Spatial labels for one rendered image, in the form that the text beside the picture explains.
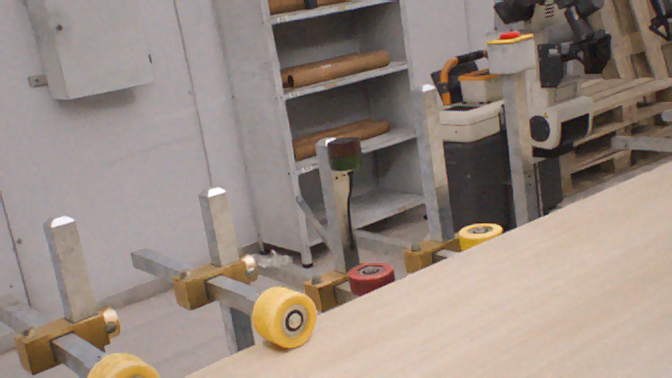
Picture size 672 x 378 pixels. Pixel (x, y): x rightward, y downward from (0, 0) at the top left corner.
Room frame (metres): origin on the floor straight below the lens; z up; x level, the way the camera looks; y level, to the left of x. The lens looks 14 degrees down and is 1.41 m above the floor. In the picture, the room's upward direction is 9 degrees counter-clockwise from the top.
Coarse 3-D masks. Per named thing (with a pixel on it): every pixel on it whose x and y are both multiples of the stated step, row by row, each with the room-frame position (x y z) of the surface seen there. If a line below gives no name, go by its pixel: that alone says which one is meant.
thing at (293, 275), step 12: (288, 264) 1.62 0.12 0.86; (264, 276) 1.66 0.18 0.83; (276, 276) 1.62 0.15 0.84; (288, 276) 1.58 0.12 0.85; (300, 276) 1.55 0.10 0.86; (312, 276) 1.53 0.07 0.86; (300, 288) 1.55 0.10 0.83; (336, 288) 1.45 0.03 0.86; (348, 288) 1.44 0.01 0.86; (336, 300) 1.46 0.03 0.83; (348, 300) 1.43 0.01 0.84
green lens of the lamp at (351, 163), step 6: (354, 156) 1.45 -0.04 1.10; (360, 156) 1.46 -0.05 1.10; (330, 162) 1.46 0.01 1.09; (336, 162) 1.45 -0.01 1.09; (342, 162) 1.44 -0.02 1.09; (348, 162) 1.44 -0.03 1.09; (354, 162) 1.45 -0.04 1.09; (360, 162) 1.45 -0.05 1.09; (336, 168) 1.45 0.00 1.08; (342, 168) 1.44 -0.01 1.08; (348, 168) 1.44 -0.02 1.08; (354, 168) 1.44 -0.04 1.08
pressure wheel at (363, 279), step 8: (368, 264) 1.42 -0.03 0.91; (376, 264) 1.41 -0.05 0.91; (384, 264) 1.40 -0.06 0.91; (352, 272) 1.39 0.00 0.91; (360, 272) 1.39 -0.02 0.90; (368, 272) 1.38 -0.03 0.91; (376, 272) 1.38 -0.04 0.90; (384, 272) 1.36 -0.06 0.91; (392, 272) 1.37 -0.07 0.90; (352, 280) 1.37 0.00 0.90; (360, 280) 1.35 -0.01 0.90; (368, 280) 1.35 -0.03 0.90; (376, 280) 1.35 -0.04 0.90; (384, 280) 1.35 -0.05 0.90; (392, 280) 1.37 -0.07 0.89; (352, 288) 1.37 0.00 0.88; (360, 288) 1.36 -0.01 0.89; (368, 288) 1.35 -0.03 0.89; (376, 288) 1.35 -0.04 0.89; (360, 296) 1.36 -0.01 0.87
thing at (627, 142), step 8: (616, 136) 2.43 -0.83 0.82; (624, 136) 2.42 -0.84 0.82; (632, 136) 2.40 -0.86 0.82; (616, 144) 2.41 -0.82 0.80; (624, 144) 2.39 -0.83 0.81; (632, 144) 2.37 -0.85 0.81; (640, 144) 2.35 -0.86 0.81; (648, 144) 2.33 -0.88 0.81; (656, 144) 2.31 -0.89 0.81; (664, 144) 2.29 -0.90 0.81
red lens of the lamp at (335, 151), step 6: (342, 144) 1.44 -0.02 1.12; (348, 144) 1.44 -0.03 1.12; (354, 144) 1.45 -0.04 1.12; (330, 150) 1.46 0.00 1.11; (336, 150) 1.45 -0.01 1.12; (342, 150) 1.44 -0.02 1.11; (348, 150) 1.44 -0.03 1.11; (354, 150) 1.45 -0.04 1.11; (360, 150) 1.46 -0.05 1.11; (330, 156) 1.46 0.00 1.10; (336, 156) 1.45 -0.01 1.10; (342, 156) 1.44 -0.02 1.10
